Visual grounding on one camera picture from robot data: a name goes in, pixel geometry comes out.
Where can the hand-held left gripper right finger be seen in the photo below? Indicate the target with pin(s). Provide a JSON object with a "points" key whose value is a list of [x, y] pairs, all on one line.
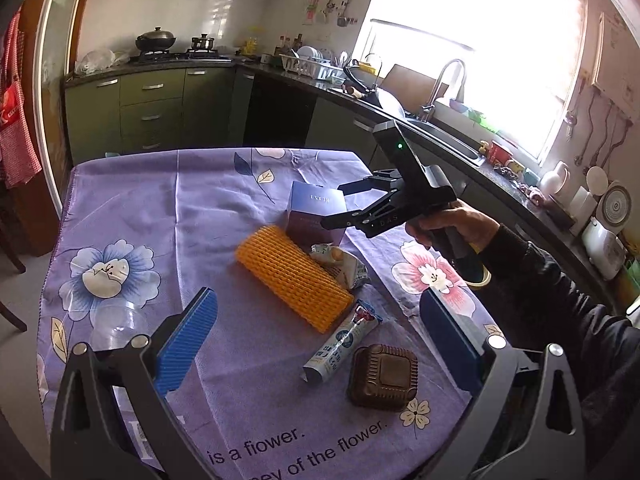
{"points": [[450, 340]]}

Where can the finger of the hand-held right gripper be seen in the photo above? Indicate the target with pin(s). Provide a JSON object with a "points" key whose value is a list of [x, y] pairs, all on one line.
{"points": [[350, 219], [365, 184]]}

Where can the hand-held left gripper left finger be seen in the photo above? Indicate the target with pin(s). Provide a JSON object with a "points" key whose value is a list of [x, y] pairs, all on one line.
{"points": [[185, 340]]}

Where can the purple cardboard box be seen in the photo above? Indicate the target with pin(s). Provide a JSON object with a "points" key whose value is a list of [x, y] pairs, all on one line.
{"points": [[310, 205]]}

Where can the snack wrapper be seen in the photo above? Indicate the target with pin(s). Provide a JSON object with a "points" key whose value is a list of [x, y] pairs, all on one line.
{"points": [[345, 267]]}

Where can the clear plastic cup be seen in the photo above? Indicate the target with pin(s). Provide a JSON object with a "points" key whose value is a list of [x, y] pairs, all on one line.
{"points": [[122, 322]]}

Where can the black bin with yellow rim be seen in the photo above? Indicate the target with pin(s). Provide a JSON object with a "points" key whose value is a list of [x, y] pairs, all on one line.
{"points": [[482, 277]]}

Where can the brown plastic tray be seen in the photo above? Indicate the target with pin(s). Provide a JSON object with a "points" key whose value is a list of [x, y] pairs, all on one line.
{"points": [[382, 377]]}

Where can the orange foam net sleeve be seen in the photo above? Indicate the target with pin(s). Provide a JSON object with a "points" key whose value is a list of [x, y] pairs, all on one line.
{"points": [[290, 275]]}

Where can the white tube packet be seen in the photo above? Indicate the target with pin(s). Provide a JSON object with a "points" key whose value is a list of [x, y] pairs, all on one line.
{"points": [[335, 350]]}

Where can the person's right forearm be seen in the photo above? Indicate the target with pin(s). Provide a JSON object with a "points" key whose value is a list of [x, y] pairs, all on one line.
{"points": [[575, 310]]}

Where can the person's right hand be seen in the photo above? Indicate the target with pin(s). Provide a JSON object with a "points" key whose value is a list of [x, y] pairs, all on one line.
{"points": [[470, 225]]}

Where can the steel sink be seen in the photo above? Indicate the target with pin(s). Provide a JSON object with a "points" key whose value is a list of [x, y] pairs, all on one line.
{"points": [[450, 140]]}

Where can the steel faucet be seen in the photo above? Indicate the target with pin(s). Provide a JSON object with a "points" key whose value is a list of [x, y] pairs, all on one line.
{"points": [[426, 110]]}

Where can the white round pan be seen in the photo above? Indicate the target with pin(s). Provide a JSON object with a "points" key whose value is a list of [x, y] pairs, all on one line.
{"points": [[390, 102]]}

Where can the wooden cutting board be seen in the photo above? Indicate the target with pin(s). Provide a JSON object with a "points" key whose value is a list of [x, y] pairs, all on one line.
{"points": [[410, 85]]}

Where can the yellow pump bottle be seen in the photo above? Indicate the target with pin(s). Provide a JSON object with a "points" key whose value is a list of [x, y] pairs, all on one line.
{"points": [[484, 147]]}

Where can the red mug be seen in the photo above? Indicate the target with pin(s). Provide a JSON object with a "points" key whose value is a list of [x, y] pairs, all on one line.
{"points": [[499, 152]]}

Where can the purple floral tablecloth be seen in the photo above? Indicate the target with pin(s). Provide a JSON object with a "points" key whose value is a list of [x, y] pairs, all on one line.
{"points": [[200, 220]]}

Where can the white dish rack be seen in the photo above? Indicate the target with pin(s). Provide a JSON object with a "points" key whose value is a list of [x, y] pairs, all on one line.
{"points": [[305, 67]]}

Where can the white ceramic jug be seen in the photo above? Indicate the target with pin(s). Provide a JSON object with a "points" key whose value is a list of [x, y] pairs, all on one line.
{"points": [[552, 182]]}

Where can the hanging kitchen utensils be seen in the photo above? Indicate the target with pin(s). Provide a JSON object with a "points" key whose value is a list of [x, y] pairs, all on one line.
{"points": [[342, 20]]}

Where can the white rice cooker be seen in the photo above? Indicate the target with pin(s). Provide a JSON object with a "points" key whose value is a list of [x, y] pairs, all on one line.
{"points": [[602, 250]]}

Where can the yellow oil bottle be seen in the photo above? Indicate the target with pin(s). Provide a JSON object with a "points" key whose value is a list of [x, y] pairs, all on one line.
{"points": [[250, 47]]}

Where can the dark wooden chair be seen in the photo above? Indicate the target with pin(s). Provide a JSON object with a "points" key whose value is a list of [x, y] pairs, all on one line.
{"points": [[10, 260]]}

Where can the round patterned plate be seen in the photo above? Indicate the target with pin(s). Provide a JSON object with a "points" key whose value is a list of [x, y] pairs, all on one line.
{"points": [[615, 207]]}

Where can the steel cooking pot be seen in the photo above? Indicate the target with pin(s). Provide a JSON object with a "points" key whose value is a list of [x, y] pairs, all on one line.
{"points": [[204, 44]]}

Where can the gas stove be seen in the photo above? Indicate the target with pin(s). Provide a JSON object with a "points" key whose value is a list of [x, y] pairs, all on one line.
{"points": [[180, 56]]}

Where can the green base cabinets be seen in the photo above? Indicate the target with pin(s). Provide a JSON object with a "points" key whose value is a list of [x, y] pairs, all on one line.
{"points": [[150, 90]]}

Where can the black wok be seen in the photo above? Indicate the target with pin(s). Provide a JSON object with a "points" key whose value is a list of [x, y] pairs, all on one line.
{"points": [[156, 40]]}

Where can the red checkered apron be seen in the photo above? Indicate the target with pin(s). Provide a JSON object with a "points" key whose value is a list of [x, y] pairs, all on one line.
{"points": [[17, 135]]}

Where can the clear plastic bag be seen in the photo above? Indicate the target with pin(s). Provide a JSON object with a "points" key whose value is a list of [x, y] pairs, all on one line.
{"points": [[100, 62]]}

